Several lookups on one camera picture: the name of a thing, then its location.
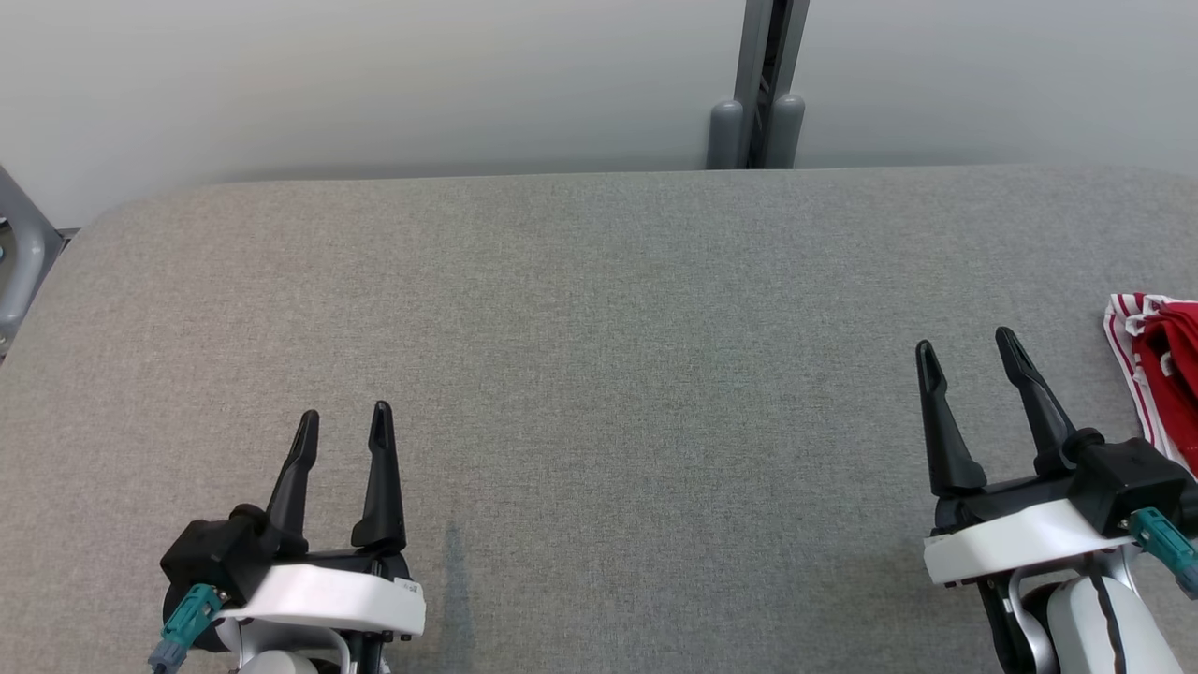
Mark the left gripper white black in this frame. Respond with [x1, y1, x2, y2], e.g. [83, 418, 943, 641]
[220, 401, 427, 637]

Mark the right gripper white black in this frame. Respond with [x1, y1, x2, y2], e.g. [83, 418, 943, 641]
[915, 327, 1138, 589]

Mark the red jersey shirt number 23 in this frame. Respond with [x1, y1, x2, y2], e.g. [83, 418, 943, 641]
[1103, 293, 1198, 460]

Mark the teal left camera connector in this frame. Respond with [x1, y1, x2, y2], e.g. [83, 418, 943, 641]
[150, 583, 226, 673]

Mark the teal camera connector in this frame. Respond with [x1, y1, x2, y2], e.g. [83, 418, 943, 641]
[150, 583, 226, 673]
[1128, 508, 1198, 600]

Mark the teal right camera connector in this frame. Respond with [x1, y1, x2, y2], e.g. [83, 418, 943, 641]
[1128, 508, 1198, 600]

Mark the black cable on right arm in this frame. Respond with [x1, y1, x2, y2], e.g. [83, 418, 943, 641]
[1086, 576, 1129, 674]

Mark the grey cylinder post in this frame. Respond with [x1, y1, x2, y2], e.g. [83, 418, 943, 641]
[707, 98, 745, 171]
[766, 94, 806, 169]

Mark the grey metal frame leg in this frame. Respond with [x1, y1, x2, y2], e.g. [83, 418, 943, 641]
[0, 167, 65, 361]

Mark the grey vertical wall rail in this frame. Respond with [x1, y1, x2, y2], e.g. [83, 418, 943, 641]
[735, 0, 811, 169]

